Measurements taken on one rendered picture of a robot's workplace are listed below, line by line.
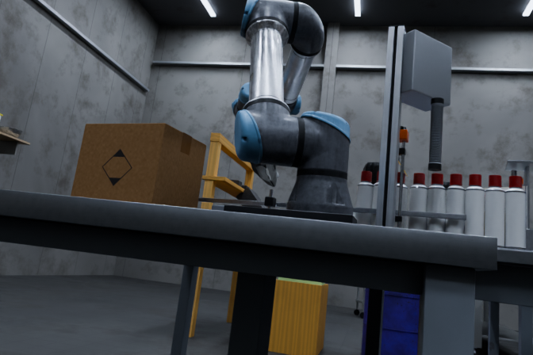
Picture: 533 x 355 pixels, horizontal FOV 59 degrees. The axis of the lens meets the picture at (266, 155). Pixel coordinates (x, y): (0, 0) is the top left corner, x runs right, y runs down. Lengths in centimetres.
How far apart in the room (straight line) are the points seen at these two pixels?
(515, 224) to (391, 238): 87
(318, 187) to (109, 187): 66
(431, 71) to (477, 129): 1054
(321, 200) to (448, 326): 46
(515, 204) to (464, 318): 85
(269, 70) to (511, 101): 1137
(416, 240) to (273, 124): 50
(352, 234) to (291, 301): 388
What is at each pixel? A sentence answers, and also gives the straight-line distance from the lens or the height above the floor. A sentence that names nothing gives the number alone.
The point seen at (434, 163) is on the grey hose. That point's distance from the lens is 140.
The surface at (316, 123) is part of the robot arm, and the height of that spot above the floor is 108.
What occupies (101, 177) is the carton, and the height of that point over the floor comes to 95.
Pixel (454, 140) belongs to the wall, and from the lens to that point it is 1184.
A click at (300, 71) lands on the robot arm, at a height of 135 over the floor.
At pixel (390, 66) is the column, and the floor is 137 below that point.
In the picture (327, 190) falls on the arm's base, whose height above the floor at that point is 93.
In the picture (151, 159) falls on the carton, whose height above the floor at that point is 101.
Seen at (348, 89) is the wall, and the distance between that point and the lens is 1214.
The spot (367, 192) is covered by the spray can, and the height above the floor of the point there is 102.
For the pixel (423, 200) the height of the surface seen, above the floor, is 100.
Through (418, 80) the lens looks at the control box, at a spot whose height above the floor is 132.
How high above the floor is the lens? 77
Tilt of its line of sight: 13 degrees up
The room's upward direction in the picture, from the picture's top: 7 degrees clockwise
